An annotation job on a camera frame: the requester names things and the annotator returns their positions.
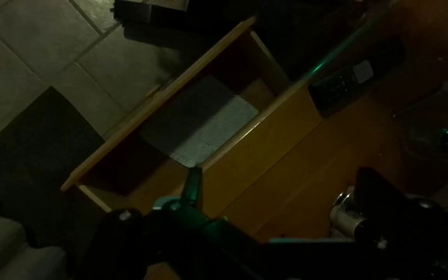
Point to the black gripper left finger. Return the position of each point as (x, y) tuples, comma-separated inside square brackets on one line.
[(128, 243)]

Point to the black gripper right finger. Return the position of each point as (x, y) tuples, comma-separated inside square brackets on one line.
[(414, 229)]

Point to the glass jar with white lid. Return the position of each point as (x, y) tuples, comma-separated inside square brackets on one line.
[(345, 220)]

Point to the grey cloth in drawer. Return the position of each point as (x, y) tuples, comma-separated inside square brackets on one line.
[(194, 124)]

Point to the dark floor rug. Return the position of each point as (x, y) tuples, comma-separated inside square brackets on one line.
[(37, 152)]

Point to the wooden nightstand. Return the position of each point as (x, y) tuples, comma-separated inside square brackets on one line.
[(283, 178)]

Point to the clear plastic cup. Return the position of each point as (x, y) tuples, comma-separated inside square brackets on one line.
[(425, 127)]

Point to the black remote control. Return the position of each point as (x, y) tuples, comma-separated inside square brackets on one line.
[(338, 89)]

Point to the open wooden drawer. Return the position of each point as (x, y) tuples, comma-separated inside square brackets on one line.
[(126, 170)]

